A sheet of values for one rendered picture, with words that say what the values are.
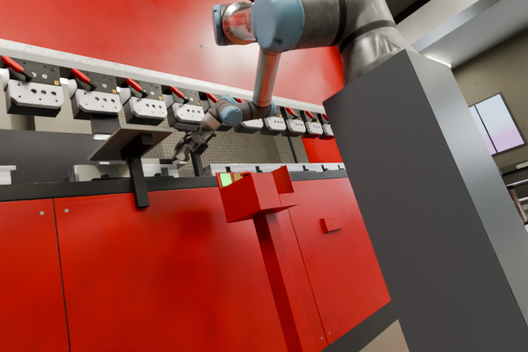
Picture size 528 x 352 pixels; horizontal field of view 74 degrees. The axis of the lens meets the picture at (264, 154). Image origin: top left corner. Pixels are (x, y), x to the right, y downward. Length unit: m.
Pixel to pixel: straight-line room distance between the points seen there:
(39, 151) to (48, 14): 0.63
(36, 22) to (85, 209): 0.73
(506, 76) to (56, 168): 9.19
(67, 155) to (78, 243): 0.87
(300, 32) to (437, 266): 0.44
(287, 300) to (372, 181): 0.65
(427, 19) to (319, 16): 4.47
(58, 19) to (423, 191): 1.38
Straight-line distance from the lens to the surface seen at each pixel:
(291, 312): 1.19
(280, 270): 1.17
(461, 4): 5.01
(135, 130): 1.15
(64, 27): 1.58
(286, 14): 0.66
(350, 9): 0.72
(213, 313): 1.29
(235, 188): 1.16
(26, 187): 1.12
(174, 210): 1.26
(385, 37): 0.70
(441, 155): 0.58
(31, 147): 1.89
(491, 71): 9.88
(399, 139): 0.60
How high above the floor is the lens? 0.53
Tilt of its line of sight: 15 degrees up
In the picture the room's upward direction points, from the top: 16 degrees counter-clockwise
